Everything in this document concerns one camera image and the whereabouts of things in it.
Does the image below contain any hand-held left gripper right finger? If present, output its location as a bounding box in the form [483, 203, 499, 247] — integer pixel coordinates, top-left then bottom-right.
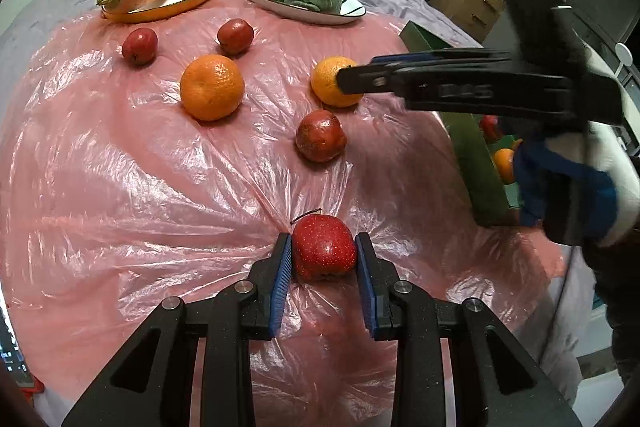
[354, 233, 583, 427]

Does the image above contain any pink plastic sheet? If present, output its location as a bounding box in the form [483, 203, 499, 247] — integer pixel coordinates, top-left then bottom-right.
[0, 0, 566, 427]

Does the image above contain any person's right hand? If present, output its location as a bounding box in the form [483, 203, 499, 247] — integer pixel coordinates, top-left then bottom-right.
[512, 49, 640, 248]

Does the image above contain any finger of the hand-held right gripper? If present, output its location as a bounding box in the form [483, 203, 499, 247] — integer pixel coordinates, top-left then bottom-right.
[372, 49, 511, 68]
[336, 63, 407, 96]

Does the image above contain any green cardboard box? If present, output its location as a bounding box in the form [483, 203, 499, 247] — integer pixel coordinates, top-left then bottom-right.
[398, 21, 523, 228]

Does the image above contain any small red apple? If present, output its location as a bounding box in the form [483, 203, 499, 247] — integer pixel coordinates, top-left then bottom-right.
[121, 27, 159, 66]
[480, 114, 503, 144]
[217, 18, 255, 56]

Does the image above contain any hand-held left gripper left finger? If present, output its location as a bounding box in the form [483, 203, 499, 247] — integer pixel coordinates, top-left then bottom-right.
[61, 233, 293, 427]

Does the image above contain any smartphone with red case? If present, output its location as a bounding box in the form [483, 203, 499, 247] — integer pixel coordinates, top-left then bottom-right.
[0, 304, 43, 395]

